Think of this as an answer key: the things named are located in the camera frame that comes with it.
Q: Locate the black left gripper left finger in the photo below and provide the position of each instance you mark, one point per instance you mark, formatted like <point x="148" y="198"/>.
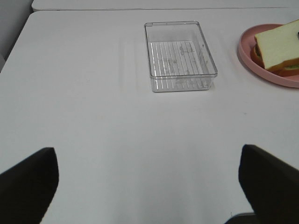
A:
<point x="27" y="188"/>

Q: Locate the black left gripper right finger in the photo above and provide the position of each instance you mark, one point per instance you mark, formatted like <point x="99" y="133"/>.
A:
<point x="270" y="185"/>

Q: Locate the toast bread slice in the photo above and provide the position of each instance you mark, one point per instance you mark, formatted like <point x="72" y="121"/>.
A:
<point x="279" y="47"/>
<point x="281" y="72"/>

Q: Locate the pink round plate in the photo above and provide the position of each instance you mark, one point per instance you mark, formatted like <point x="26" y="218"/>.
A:
<point x="247" y="42"/>

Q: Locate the left clear plastic tray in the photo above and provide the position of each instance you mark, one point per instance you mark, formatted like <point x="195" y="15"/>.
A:
<point x="179" y="57"/>

